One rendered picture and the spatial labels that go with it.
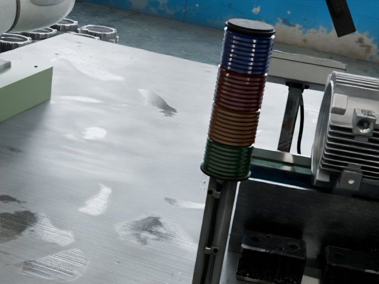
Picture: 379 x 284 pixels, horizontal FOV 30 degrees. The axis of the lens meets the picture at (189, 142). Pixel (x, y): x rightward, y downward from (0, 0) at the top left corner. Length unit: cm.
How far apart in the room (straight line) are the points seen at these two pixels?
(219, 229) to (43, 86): 95
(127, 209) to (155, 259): 17
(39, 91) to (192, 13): 553
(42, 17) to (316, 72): 72
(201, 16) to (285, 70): 583
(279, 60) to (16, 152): 56
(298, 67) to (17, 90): 65
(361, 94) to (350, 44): 580
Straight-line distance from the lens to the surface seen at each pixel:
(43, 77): 176
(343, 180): 111
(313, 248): 118
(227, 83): 83
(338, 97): 110
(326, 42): 695
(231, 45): 82
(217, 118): 85
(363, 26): 689
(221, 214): 90
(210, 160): 86
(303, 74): 138
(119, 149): 153
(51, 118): 168
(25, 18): 175
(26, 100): 171
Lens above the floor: 137
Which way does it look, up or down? 20 degrees down
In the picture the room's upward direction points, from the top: 9 degrees clockwise
